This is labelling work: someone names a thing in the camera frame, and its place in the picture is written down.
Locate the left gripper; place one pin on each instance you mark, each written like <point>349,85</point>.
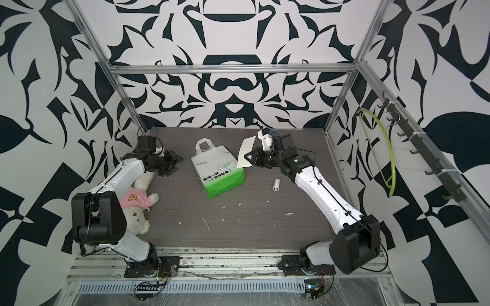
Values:
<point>174,158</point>

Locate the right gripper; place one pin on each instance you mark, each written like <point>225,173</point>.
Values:
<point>259,152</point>

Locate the cream paper receipt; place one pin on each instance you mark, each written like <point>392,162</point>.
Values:
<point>245,152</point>

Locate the white green paper bag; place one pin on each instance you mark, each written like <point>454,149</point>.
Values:
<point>216,168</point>

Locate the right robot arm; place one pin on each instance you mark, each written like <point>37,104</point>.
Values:
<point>356,235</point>

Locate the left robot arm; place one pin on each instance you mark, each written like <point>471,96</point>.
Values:
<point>97,216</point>

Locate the small white stapler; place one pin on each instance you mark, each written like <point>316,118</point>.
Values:
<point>276,185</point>

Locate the white plush bunny pink shirt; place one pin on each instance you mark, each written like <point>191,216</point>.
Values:
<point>136,201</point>

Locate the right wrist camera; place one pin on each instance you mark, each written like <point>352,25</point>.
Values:
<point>266,138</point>

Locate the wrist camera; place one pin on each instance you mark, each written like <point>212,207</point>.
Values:
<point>266,138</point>
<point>146,143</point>

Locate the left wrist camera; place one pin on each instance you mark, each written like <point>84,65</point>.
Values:
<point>146,143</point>

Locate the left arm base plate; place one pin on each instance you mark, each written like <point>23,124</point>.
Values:
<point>165,266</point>

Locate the aluminium frame crossbar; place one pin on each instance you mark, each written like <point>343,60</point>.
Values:
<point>197,69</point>

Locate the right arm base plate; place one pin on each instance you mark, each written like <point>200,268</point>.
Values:
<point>300,265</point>

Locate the black hook rail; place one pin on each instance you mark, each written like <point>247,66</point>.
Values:
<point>426,148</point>

